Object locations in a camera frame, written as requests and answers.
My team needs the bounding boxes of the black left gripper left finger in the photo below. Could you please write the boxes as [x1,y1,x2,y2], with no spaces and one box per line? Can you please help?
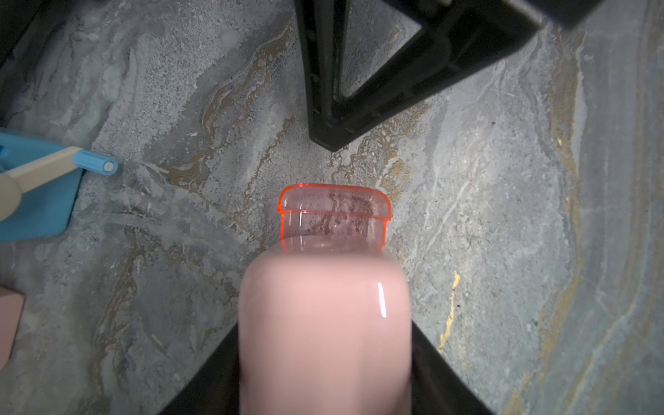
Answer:
[160,324,240,415]

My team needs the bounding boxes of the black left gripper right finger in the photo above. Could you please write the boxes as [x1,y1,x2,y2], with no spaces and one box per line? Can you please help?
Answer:
[411,322,493,415]

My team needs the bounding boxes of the blue pencil sharpener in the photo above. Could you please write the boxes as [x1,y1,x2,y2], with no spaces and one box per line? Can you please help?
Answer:
[1,129,119,242]

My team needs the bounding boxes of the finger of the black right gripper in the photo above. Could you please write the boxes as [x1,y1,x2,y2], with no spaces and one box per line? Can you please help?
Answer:
[332,1,538,151]
[295,1,348,152]

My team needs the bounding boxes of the pink pencil sharpener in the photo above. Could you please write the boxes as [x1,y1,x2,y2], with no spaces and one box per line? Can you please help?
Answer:
[0,287,25,370]
[238,252,412,414]

